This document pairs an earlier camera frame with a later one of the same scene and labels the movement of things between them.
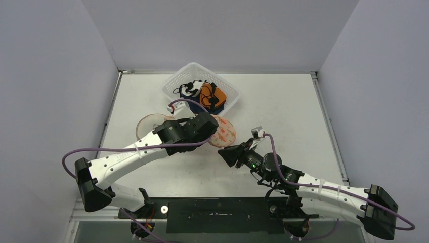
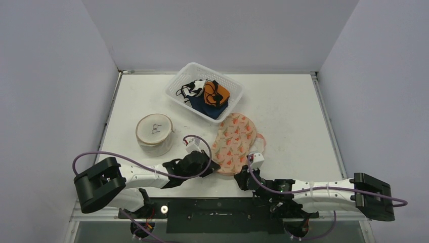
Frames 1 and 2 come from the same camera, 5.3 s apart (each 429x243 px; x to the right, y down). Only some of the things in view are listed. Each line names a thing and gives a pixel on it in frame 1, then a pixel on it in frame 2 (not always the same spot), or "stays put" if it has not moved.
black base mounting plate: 219,215 stays put
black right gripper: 239,155 → 244,177
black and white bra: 190,88 stays put
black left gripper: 184,122 → 213,167
